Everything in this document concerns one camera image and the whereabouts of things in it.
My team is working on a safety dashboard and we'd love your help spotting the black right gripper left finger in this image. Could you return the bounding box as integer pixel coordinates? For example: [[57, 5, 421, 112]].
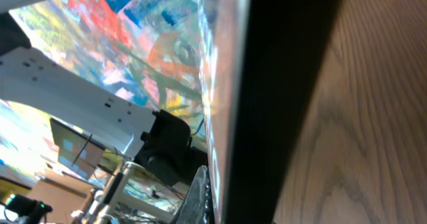
[[171, 165, 215, 224]]

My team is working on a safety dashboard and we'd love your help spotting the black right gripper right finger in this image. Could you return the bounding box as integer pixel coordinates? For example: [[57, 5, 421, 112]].
[[222, 0, 341, 223]]

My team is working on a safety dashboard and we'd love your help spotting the gold smartphone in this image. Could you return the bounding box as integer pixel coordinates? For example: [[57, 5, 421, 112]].
[[197, 0, 250, 223]]

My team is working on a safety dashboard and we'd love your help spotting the dark computer monitor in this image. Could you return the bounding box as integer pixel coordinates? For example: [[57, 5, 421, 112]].
[[49, 118, 105, 180]]

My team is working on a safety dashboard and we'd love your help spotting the white metal stand frame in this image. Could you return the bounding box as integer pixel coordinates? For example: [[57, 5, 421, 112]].
[[72, 162, 182, 223]]

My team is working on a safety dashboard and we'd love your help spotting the colourful abstract wall painting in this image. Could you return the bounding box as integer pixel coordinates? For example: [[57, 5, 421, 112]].
[[0, 0, 209, 185]]

